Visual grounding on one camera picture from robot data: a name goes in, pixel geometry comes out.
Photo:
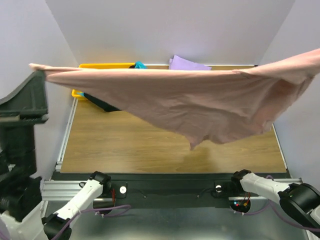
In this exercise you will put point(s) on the aluminium rail frame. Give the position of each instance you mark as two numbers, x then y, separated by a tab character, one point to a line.
131	151

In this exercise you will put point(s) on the folded lavender t-shirt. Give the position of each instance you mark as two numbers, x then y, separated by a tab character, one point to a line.
178	63

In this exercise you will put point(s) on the yellow plastic bin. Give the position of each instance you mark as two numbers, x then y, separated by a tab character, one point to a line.
78	94

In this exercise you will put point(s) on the pink t-shirt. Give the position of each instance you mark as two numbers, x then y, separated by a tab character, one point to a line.
220	106

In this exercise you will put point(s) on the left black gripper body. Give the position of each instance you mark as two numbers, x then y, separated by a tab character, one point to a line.
20	115

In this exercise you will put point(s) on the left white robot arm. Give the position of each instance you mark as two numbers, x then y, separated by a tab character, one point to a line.
20	193

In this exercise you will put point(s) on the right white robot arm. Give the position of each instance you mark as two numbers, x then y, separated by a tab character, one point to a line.
301	202

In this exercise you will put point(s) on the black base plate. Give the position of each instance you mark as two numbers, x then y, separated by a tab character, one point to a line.
153	191

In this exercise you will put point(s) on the black garment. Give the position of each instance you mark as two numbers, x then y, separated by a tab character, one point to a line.
101	104

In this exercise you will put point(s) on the teal garment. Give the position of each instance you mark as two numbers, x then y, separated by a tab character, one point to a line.
140	65

